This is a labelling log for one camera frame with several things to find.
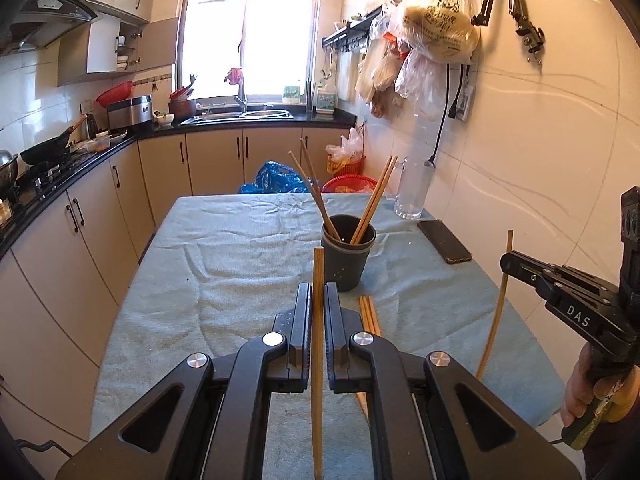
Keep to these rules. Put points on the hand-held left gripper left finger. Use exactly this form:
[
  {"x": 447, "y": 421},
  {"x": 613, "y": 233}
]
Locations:
[{"x": 306, "y": 315}]

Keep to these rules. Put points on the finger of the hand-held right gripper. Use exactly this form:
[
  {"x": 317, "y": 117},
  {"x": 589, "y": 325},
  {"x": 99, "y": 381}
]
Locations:
[{"x": 520, "y": 265}]

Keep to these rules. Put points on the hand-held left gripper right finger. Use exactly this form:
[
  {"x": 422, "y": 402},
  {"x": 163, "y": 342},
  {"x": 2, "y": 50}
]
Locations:
[{"x": 331, "y": 320}]

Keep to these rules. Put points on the tan wooden chopstick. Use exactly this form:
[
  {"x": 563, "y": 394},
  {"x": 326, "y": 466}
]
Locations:
[
  {"x": 373, "y": 195},
  {"x": 361, "y": 310},
  {"x": 383, "y": 187},
  {"x": 495, "y": 320},
  {"x": 368, "y": 312},
  {"x": 318, "y": 270},
  {"x": 312, "y": 192},
  {"x": 374, "y": 312},
  {"x": 309, "y": 170}
]

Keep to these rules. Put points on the grey utensil holder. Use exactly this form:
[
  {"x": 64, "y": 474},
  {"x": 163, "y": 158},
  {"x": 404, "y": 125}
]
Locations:
[{"x": 347, "y": 265}]

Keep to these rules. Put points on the red utensils in pot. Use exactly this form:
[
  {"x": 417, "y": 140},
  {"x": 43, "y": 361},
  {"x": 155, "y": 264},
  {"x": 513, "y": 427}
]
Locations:
[{"x": 182, "y": 91}]

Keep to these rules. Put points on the person's right hand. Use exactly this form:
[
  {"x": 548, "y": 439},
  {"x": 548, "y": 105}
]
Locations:
[{"x": 577, "y": 390}]

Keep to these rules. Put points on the smartphone in brown case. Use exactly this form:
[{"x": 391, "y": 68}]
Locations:
[{"x": 445, "y": 242}]

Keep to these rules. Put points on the blue-grey tablecloth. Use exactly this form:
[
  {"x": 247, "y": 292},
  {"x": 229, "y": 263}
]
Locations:
[{"x": 225, "y": 270}]

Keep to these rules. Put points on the clear glass mug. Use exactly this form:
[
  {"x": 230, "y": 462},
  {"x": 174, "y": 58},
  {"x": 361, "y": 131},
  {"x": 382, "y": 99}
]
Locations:
[{"x": 412, "y": 190}]

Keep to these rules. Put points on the red round basket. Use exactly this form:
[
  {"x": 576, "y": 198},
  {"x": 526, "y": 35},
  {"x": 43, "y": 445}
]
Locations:
[{"x": 350, "y": 184}]

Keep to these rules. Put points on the blue plastic bag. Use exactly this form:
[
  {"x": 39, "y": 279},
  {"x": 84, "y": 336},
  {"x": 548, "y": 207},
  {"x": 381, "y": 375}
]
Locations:
[{"x": 275, "y": 180}]

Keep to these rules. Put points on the orange plastic basket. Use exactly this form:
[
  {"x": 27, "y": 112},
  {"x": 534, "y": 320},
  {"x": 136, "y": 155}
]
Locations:
[{"x": 347, "y": 165}]

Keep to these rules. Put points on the crumpled white plastic bag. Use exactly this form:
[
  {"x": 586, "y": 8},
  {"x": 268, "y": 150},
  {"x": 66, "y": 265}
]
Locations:
[{"x": 345, "y": 145}]

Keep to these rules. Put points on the white hanging plastic bag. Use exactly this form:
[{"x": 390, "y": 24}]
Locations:
[{"x": 422, "y": 85}]

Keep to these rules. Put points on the steel kitchen sink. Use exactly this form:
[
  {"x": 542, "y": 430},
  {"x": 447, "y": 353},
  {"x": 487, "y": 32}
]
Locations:
[{"x": 235, "y": 117}]

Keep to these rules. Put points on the white dish soap bottle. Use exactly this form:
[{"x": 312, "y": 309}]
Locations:
[{"x": 325, "y": 97}]

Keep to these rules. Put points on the green and white bottle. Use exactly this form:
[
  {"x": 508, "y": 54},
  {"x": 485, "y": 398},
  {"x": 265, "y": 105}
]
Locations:
[{"x": 291, "y": 95}]

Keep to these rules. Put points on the metal sink faucet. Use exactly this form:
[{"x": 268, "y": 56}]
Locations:
[{"x": 243, "y": 97}]

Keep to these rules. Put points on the clear hanging plastic bag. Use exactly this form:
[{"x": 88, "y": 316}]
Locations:
[{"x": 380, "y": 75}]

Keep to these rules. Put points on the brown clay pot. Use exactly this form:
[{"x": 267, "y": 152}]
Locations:
[{"x": 182, "y": 110}]

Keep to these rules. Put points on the white mortar bowl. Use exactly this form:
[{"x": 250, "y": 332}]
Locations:
[{"x": 165, "y": 119}]

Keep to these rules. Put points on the beige lower kitchen cabinets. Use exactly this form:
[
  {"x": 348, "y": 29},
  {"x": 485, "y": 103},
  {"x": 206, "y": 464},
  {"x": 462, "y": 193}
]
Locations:
[{"x": 65, "y": 270}]

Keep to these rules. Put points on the pink cloth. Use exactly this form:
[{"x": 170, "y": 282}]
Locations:
[{"x": 234, "y": 76}]

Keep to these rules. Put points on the large plastic bag of bread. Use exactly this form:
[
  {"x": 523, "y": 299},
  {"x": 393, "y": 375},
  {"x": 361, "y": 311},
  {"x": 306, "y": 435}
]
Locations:
[{"x": 440, "y": 20}]

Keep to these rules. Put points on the stainless steel cooker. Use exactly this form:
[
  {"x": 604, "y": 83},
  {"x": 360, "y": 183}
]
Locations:
[{"x": 129, "y": 112}]

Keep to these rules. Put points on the plastic food container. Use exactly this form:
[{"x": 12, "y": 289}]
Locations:
[{"x": 97, "y": 144}]

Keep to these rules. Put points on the black kitchen countertop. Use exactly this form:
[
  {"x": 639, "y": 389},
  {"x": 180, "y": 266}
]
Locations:
[{"x": 75, "y": 172}]

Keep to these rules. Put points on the dark kettle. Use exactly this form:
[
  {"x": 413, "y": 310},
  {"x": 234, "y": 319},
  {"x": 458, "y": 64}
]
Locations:
[{"x": 91, "y": 127}]

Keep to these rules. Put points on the kitchen window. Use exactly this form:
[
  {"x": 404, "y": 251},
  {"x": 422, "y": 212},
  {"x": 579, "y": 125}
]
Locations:
[{"x": 250, "y": 35}]

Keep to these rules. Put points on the red colander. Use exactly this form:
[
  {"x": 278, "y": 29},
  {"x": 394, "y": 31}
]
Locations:
[{"x": 115, "y": 95}]

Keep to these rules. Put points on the black gas stove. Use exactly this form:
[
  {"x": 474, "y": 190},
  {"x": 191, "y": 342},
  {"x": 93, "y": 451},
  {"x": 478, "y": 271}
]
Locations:
[{"x": 45, "y": 175}]

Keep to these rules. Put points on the black wok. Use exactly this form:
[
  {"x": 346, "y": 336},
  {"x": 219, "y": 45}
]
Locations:
[{"x": 47, "y": 152}]

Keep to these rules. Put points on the stack of white bowls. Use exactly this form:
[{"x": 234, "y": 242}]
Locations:
[{"x": 122, "y": 62}]

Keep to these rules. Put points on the steel cooking pot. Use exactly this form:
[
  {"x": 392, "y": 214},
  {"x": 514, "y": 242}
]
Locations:
[{"x": 7, "y": 170}]

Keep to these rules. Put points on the grey range hood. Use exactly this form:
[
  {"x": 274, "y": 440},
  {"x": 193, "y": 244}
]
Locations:
[{"x": 45, "y": 17}]

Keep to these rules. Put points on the white wall socket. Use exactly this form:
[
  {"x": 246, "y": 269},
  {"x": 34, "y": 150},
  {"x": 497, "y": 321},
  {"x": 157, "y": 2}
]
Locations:
[{"x": 462, "y": 102}]

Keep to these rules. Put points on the black wall rack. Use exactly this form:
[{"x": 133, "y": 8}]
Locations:
[{"x": 350, "y": 32}]

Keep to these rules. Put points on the open wall cabinet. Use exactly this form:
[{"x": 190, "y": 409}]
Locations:
[{"x": 100, "y": 50}]

